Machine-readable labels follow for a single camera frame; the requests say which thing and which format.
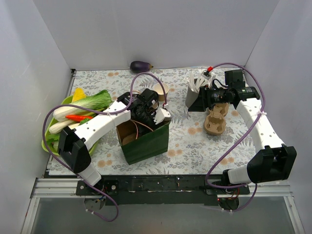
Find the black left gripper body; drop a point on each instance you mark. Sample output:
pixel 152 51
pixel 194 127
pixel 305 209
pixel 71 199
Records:
pixel 148 119

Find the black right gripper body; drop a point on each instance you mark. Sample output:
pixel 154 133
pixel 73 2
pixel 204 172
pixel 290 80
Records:
pixel 202 96

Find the brown cardboard cup carrier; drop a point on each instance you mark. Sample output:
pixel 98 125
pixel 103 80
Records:
pixel 215 122

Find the dark green paper bag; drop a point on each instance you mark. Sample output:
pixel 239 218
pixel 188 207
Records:
pixel 146 146

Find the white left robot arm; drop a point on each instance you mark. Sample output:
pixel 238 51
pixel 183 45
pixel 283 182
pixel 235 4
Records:
pixel 74 144

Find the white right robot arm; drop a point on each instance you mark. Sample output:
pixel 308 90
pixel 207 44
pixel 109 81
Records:
pixel 273 160

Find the purple eggplant toy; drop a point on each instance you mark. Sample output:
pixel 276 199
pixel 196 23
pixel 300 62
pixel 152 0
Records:
pixel 140 67

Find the large napa cabbage toy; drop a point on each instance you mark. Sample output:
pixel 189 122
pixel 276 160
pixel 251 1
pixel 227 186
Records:
pixel 95 102

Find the grey straw holder cup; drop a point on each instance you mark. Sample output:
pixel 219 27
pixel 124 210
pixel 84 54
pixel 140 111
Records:
pixel 191 96

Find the yellow corn toy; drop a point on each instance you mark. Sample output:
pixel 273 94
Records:
pixel 78 94

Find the floral patterned table mat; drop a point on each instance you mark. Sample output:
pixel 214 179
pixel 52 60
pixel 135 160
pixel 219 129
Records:
pixel 191 150

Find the orange carrot toy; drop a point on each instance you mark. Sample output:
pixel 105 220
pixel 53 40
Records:
pixel 78 118

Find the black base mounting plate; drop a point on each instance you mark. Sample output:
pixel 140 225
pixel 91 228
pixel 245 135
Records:
pixel 160 189

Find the white daikon radish toy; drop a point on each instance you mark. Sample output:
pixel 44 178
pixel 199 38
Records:
pixel 56 128

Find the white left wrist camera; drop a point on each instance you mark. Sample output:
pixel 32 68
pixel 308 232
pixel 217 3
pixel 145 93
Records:
pixel 161 115

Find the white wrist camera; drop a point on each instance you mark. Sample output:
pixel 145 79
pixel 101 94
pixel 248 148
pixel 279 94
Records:
pixel 207 78
pixel 161 115

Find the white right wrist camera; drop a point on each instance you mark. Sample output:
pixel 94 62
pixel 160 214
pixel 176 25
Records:
pixel 207 78

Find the aluminium frame rail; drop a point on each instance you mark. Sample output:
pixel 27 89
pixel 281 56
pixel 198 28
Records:
pixel 66 188

